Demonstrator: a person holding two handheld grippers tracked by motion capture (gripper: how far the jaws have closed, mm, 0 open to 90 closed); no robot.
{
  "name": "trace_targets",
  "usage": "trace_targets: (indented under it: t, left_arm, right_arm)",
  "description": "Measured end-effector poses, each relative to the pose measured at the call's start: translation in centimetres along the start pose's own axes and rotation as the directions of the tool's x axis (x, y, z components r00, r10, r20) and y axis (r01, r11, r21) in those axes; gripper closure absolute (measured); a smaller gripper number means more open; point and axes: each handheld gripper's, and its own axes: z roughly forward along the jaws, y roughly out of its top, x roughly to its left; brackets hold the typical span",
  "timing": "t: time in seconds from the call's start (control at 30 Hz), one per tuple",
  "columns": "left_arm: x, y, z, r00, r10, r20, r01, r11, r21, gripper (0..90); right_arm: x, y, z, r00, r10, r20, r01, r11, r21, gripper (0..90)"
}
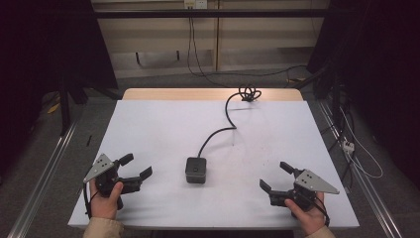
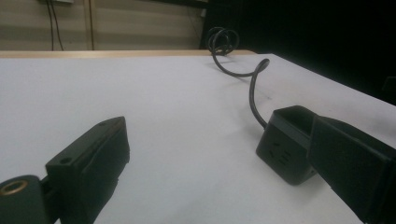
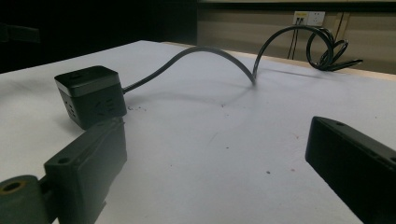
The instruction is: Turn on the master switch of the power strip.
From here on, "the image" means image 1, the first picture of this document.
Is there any person's right hand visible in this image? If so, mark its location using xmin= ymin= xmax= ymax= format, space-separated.
xmin=283 ymin=191 xmax=329 ymax=237

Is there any thin black hanging cable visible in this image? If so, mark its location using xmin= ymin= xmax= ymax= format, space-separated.
xmin=186 ymin=16 xmax=232 ymax=89

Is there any white wall socket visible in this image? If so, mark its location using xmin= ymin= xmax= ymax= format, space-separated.
xmin=183 ymin=0 xmax=209 ymax=10

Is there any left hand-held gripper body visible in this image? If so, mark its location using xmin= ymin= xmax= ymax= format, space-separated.
xmin=82 ymin=153 xmax=143 ymax=210

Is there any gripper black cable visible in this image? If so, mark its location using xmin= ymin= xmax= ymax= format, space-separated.
xmin=81 ymin=181 xmax=101 ymax=220
xmin=313 ymin=194 xmax=332 ymax=228

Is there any aluminium floor rail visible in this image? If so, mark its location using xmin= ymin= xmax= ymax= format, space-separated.
xmin=316 ymin=98 xmax=404 ymax=238
xmin=7 ymin=119 xmax=81 ymax=238

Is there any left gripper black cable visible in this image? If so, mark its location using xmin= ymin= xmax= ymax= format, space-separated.
xmin=81 ymin=181 xmax=101 ymax=220

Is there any white power strip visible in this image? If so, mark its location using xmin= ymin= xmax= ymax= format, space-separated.
xmin=341 ymin=138 xmax=357 ymax=155

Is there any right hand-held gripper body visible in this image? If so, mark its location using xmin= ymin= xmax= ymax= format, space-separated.
xmin=268 ymin=169 xmax=341 ymax=213

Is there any thick black adapter cable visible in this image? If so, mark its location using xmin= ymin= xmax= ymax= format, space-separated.
xmin=196 ymin=83 xmax=263 ymax=159

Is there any dark curtain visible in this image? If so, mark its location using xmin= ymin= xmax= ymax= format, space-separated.
xmin=306 ymin=0 xmax=420 ymax=187
xmin=0 ymin=0 xmax=119 ymax=173

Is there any thin white cable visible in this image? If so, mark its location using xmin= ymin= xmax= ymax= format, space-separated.
xmin=338 ymin=105 xmax=385 ymax=180

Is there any person's left hand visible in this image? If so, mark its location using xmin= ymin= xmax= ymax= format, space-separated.
xmin=88 ymin=178 xmax=125 ymax=220

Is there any black metal stand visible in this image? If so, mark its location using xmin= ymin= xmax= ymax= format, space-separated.
xmin=56 ymin=73 xmax=72 ymax=137

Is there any thin black floor cable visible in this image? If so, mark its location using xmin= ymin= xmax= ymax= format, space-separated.
xmin=197 ymin=63 xmax=310 ymax=81

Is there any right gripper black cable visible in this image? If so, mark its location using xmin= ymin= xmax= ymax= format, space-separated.
xmin=313 ymin=194 xmax=332 ymax=228

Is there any black cube power adapter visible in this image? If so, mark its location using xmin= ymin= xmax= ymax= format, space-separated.
xmin=184 ymin=156 xmax=208 ymax=184

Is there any white table mat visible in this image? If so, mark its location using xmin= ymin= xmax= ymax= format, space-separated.
xmin=67 ymin=98 xmax=361 ymax=231

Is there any black horizontal frame bar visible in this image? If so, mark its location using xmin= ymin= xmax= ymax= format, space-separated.
xmin=91 ymin=8 xmax=334 ymax=20

